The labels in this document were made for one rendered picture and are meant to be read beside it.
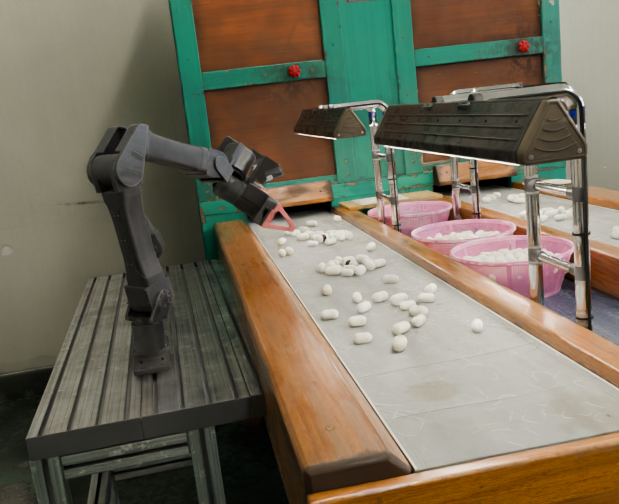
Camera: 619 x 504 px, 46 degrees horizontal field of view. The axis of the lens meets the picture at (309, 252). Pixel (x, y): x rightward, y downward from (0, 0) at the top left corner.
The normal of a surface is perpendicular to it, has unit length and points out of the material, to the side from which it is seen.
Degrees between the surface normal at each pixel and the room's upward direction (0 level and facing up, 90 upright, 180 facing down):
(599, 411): 0
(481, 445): 0
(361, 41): 90
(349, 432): 0
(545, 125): 90
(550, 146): 90
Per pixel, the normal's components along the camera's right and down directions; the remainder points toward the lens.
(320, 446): -0.11, -0.97
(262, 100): 0.18, 0.18
